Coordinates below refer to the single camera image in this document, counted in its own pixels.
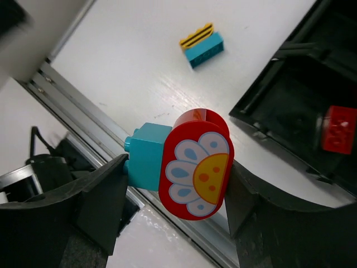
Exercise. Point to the small teal lego cube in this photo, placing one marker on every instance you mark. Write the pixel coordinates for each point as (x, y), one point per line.
(145, 150)

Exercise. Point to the yellow striped lego piece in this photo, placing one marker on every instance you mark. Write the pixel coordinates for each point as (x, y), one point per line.
(198, 36)

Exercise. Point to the red flower lego brick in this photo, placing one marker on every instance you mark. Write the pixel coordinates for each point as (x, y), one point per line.
(197, 159)

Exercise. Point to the teal lego brick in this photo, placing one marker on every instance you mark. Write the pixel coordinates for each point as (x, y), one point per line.
(205, 50)

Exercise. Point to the black four compartment tray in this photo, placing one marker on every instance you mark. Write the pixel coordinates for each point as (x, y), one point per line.
(314, 68)

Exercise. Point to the aluminium frame rail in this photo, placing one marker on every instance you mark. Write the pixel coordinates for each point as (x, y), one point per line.
(102, 140)

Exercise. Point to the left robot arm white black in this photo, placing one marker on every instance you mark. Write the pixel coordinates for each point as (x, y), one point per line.
(46, 168)

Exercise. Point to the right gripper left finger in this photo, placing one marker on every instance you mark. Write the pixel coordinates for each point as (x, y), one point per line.
(75, 225)

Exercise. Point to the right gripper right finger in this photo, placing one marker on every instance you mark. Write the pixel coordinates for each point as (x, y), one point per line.
(272, 228)

